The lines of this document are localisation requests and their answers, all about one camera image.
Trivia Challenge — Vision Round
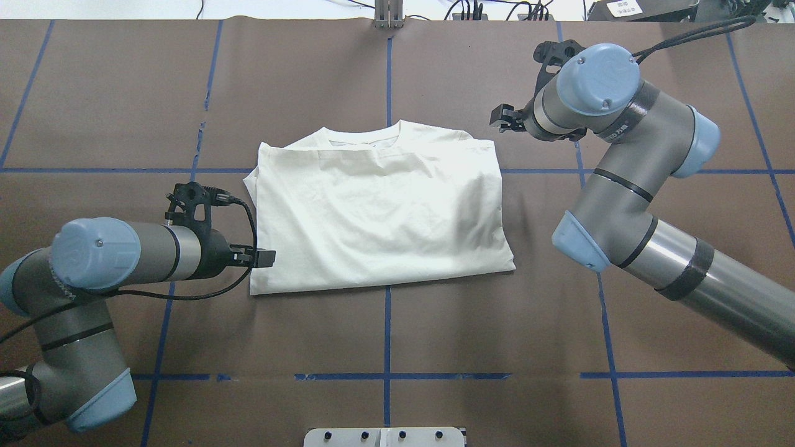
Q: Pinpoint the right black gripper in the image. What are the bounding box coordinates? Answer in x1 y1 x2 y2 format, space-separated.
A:
491 104 537 133

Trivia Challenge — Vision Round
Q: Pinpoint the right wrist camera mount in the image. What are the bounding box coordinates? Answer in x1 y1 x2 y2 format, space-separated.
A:
533 39 585 84

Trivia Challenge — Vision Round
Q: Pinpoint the cream long-sleeve cat shirt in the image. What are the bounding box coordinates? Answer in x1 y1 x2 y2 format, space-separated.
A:
244 120 515 296

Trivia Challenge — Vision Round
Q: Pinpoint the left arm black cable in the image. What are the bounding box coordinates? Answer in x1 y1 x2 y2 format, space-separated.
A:
0 196 258 345

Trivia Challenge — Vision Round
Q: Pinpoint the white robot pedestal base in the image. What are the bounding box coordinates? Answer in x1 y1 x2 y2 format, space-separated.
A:
302 427 468 446

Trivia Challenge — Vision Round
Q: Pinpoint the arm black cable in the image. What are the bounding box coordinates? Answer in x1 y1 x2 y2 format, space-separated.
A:
0 196 258 345
634 16 757 65

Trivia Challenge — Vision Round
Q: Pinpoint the grey camera mast bracket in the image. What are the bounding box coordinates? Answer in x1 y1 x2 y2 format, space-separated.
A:
374 0 405 29

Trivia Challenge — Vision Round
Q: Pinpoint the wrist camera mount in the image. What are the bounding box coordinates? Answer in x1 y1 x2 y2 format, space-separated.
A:
165 181 249 233
533 39 585 84

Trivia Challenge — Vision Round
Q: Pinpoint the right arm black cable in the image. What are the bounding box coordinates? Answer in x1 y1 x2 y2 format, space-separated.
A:
634 16 757 65

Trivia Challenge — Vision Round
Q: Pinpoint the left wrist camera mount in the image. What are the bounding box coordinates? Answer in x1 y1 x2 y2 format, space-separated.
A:
165 181 249 233

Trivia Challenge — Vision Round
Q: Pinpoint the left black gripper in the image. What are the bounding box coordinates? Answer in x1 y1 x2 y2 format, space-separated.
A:
197 229 276 278

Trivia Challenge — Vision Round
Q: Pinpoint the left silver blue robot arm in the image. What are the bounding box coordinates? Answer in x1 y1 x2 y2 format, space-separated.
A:
2 217 276 445

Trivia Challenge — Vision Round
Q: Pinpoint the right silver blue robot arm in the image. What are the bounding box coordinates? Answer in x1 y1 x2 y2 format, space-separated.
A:
489 40 794 369

